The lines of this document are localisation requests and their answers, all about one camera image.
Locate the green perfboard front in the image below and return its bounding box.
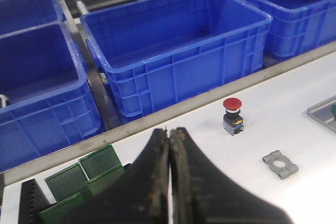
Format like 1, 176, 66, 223
39, 193, 84, 223

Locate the blue far left crate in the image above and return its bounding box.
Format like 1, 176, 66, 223
1, 0, 64, 35

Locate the blue right plastic crate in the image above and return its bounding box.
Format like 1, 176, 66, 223
244, 0, 335, 61

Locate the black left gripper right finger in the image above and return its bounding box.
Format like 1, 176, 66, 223
170, 127, 292, 223

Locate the grey metal clamp block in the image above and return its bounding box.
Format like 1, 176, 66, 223
262, 150, 299, 180

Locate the red emergency stop button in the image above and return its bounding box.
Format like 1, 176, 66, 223
223, 98, 244, 136

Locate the silver metal tray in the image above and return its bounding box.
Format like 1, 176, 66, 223
307, 96, 335, 132

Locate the roller conveyor frame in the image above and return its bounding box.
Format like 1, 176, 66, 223
57, 0, 184, 132

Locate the blue left plastic crate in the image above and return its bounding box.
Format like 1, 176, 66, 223
1, 22, 104, 172

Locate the black slotted board rack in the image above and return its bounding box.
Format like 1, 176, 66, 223
17, 163, 132, 224

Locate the green perfboard rear right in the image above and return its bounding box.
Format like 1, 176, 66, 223
79, 144, 121, 179

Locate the green perfboard middle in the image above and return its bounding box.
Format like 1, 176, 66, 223
45, 163, 91, 202

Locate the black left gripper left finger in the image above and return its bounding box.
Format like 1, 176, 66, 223
61, 129, 169, 223

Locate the blue plastic crate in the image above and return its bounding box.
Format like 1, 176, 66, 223
88, 0, 272, 121
1, 22, 104, 172
244, 0, 335, 61

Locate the blue centre plastic crate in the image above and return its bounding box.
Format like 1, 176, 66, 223
88, 0, 272, 121

